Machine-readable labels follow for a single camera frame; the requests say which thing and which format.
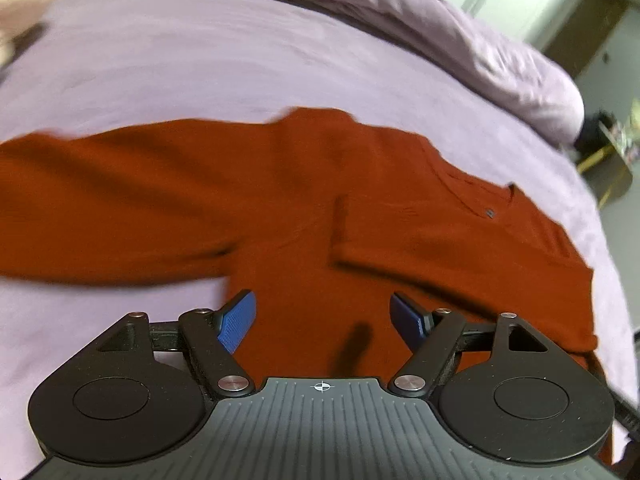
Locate red knit sweater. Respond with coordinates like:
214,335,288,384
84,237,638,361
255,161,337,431
0,106,614,466

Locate yellow legged side table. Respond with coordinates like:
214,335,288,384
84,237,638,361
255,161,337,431
577,116,639,210

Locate black fluffy item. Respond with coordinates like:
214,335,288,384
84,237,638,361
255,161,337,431
574,110,616,157

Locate purple bed sheet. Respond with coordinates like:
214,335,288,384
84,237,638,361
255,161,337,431
0,0,640,480

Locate purple rolled duvet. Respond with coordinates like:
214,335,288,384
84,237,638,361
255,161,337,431
69,0,586,148

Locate dark wooden door frame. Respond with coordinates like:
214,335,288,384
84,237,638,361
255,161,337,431
544,0,630,79

